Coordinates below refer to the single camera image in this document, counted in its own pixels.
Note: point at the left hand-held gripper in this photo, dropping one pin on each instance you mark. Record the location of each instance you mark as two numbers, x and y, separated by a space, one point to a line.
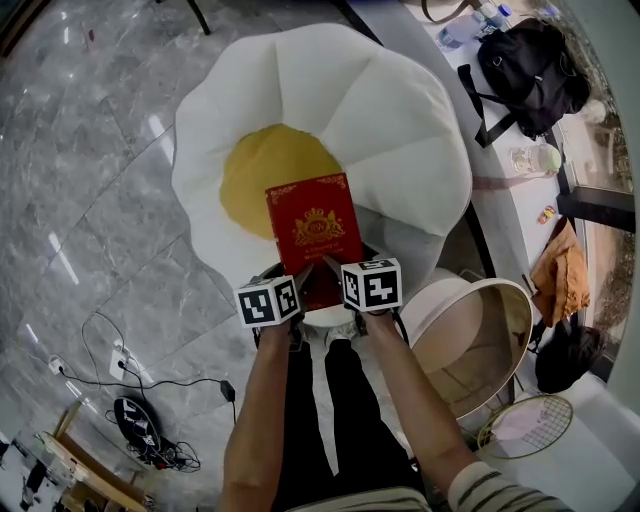
265 305

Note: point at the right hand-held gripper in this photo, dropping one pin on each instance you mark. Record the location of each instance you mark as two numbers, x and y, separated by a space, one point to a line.
375 287

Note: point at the red book with gold crest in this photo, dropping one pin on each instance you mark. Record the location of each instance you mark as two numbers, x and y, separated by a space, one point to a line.
310 200

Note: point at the person's right forearm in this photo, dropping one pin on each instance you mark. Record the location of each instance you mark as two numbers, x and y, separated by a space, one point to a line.
415 400

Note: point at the person's left forearm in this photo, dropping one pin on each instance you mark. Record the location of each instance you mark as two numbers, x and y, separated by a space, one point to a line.
255 425

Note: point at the round gold side table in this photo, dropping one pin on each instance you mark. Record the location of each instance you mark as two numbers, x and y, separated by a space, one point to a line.
470 340

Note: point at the black power brick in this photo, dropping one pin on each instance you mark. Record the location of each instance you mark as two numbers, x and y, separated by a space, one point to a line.
227 390

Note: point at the white window ledge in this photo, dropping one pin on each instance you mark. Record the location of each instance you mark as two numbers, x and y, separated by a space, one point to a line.
505 220

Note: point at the person's black trousers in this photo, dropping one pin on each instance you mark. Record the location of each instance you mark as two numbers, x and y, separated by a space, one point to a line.
350 425

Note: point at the white power strip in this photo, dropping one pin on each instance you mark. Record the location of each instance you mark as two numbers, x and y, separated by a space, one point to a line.
120 362

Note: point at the small orange bottle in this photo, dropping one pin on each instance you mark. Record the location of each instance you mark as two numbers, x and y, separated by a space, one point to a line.
546 215

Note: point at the orange-brown cloth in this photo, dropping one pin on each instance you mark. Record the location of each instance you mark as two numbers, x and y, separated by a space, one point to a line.
560 275

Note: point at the clear bottle with green lid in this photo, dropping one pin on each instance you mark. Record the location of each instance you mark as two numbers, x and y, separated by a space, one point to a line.
535 160

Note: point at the black round device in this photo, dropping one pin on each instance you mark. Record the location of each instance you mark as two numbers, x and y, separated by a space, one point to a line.
132 420

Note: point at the dark brown backpack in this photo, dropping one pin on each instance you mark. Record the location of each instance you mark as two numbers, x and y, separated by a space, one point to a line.
570 357

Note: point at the clear plastic water bottle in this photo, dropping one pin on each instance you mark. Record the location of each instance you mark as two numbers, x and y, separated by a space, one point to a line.
460 32
495 15

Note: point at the black backpack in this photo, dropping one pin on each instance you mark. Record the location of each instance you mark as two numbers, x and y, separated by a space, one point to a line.
530 75

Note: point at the dark window post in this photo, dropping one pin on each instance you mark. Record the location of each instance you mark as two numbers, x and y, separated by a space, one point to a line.
595 207

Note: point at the wooden frame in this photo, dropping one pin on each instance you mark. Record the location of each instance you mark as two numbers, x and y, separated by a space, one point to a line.
100 475

